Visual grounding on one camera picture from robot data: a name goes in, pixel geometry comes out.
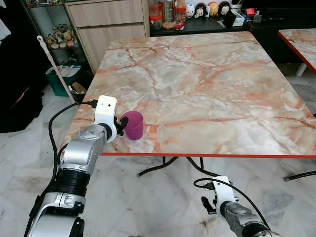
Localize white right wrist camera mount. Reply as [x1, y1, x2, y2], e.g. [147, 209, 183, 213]
[211, 175, 238, 214]

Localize red lid clear jar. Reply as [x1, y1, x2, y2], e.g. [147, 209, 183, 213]
[149, 2, 164, 31]

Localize black metal table legs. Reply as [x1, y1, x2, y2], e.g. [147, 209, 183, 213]
[137, 156, 316, 182]

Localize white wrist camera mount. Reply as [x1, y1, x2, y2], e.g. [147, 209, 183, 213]
[211, 175, 238, 214]
[93, 95, 119, 144]

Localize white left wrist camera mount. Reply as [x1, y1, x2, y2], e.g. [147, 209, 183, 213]
[93, 95, 119, 144]

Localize purple plastic cup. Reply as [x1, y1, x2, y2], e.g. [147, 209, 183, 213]
[121, 111, 145, 141]

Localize yellow bear plush toy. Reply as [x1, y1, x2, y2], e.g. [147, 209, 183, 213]
[207, 2, 221, 17]

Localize black hanging garment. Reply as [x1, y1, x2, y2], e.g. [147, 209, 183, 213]
[0, 0, 46, 134]

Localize black and white box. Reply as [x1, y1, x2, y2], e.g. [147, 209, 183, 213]
[223, 10, 246, 28]

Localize glass display shelf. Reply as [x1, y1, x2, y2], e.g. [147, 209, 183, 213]
[22, 0, 95, 76]

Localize clear snack jar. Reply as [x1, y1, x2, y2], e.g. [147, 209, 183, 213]
[162, 0, 188, 30]

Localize light wooden drawer cabinet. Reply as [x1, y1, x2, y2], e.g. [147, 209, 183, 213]
[64, 0, 152, 74]

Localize small plush toys heap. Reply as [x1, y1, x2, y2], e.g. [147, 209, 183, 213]
[44, 24, 80, 50]

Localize black eared mouse plush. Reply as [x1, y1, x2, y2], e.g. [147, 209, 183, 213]
[195, 3, 207, 20]

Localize marble table with red edge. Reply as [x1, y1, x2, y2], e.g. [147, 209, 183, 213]
[277, 28, 316, 77]

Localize green storage bin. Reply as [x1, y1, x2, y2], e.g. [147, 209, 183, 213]
[45, 65, 83, 98]

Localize white round plush toy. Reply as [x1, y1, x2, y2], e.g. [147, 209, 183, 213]
[185, 2, 196, 19]

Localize wooden broom stick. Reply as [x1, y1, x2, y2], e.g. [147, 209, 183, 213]
[37, 35, 78, 105]

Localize black round plush toy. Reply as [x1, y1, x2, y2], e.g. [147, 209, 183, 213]
[218, 1, 232, 16]

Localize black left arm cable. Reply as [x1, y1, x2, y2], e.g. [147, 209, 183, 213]
[48, 100, 99, 184]

